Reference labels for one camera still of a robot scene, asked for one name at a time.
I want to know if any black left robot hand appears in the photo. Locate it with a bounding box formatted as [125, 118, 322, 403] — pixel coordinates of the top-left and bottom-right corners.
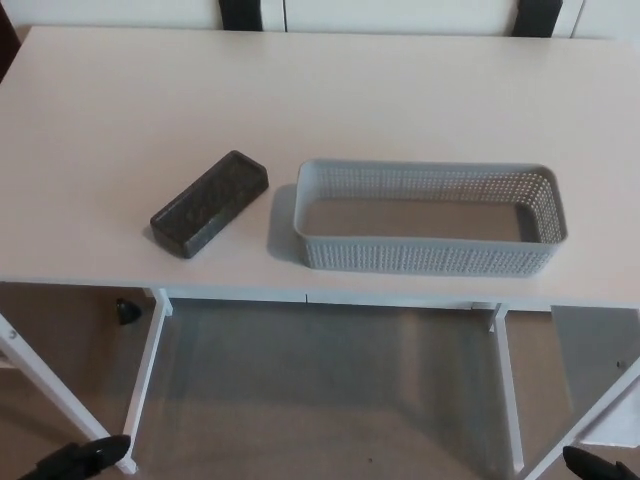
[17, 433, 132, 480]

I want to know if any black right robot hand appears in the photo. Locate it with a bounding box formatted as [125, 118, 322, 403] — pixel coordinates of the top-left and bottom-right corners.
[562, 446, 640, 480]

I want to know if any dark grey board eraser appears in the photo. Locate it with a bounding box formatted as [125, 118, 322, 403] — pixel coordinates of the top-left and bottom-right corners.
[149, 149, 271, 262]

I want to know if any white desk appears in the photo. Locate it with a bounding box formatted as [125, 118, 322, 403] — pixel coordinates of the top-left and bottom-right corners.
[0, 25, 640, 480]

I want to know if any grey perforated plastic basket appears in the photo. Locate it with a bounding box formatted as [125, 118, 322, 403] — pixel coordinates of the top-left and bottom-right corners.
[292, 158, 570, 278]

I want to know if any dark brown panel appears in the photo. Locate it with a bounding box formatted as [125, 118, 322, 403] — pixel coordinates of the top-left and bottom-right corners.
[0, 0, 19, 84]

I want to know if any white cabinet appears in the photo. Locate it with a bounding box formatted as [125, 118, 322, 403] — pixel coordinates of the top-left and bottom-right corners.
[207, 0, 640, 40]

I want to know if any black cabinet handle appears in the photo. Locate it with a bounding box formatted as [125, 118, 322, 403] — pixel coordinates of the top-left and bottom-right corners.
[509, 0, 560, 37]
[218, 0, 266, 32]

